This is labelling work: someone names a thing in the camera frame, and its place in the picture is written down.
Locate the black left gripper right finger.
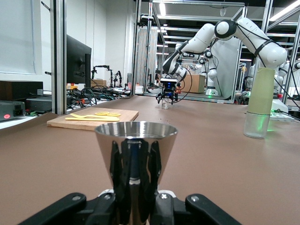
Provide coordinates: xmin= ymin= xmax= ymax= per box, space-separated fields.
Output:
xmin=152 ymin=192 xmax=242 ymax=225

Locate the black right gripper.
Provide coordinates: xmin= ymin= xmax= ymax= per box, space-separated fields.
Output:
xmin=155 ymin=83 xmax=180 ymax=105

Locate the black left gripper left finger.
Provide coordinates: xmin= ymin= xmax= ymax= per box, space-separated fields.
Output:
xmin=17 ymin=192 xmax=117 ymax=225

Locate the steel jigger measuring cup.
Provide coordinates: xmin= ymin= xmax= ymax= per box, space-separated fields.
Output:
xmin=94 ymin=121 xmax=178 ymax=225

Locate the large cardboard box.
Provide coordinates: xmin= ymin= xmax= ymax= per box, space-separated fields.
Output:
xmin=181 ymin=75 xmax=207 ymax=94

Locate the black articulated desk stand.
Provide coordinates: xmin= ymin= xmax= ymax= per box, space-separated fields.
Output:
xmin=110 ymin=70 xmax=123 ymax=88
xmin=91 ymin=65 xmax=111 ymax=81

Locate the brown table cover sheet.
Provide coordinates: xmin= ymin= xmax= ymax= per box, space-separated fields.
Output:
xmin=0 ymin=95 xmax=300 ymax=225

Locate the small cardboard box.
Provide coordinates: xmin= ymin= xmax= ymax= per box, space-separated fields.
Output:
xmin=90 ymin=79 xmax=107 ymax=88

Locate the yellow plastic knife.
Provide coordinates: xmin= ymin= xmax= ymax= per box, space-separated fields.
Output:
xmin=65 ymin=117 xmax=120 ymax=122

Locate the wooden cutting board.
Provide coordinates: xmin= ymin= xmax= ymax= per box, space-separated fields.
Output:
xmin=46 ymin=106 xmax=139 ymax=131

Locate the green sleeved clear bottle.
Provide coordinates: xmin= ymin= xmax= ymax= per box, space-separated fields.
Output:
xmin=243 ymin=67 xmax=276 ymax=139

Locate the black computer monitor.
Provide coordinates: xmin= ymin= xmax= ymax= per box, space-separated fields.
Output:
xmin=66 ymin=34 xmax=92 ymax=88

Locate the grey power supply box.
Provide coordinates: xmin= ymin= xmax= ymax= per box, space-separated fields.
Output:
xmin=0 ymin=100 xmax=26 ymax=122

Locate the dark brown box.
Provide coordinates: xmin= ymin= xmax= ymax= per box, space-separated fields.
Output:
xmin=0 ymin=81 xmax=44 ymax=102

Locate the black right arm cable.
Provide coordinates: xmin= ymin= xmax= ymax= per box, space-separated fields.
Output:
xmin=174 ymin=70 xmax=193 ymax=102

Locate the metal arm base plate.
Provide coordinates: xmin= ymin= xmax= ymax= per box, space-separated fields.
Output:
xmin=269 ymin=112 xmax=295 ymax=121

